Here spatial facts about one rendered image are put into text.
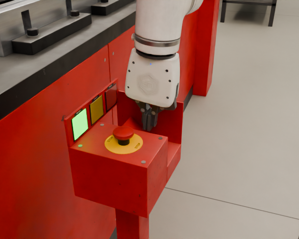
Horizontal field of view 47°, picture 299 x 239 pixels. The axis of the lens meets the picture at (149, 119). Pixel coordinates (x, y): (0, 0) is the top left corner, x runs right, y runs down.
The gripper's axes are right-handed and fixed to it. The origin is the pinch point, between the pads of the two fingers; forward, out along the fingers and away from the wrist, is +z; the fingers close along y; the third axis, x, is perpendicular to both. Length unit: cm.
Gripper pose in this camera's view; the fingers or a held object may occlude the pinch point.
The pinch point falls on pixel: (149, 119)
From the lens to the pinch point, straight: 71.9
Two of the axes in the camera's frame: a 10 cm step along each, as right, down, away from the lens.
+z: -0.8, 8.4, 5.3
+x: 3.8, -4.6, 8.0
